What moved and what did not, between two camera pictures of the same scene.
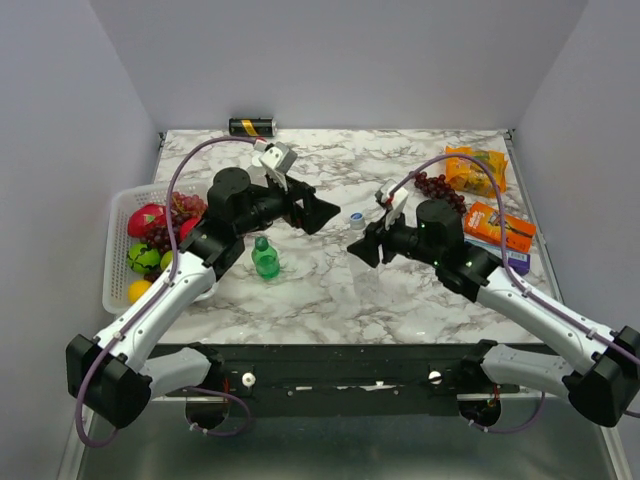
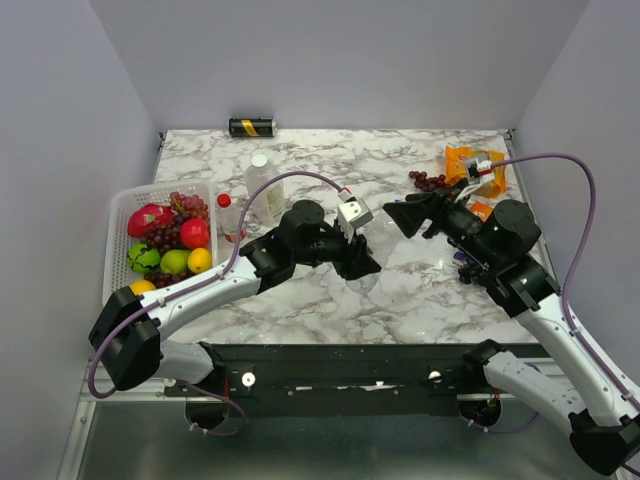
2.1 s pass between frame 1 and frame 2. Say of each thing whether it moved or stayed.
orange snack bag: stayed
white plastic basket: stayed
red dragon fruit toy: stayed
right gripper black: moved
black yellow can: stayed
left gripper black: moved
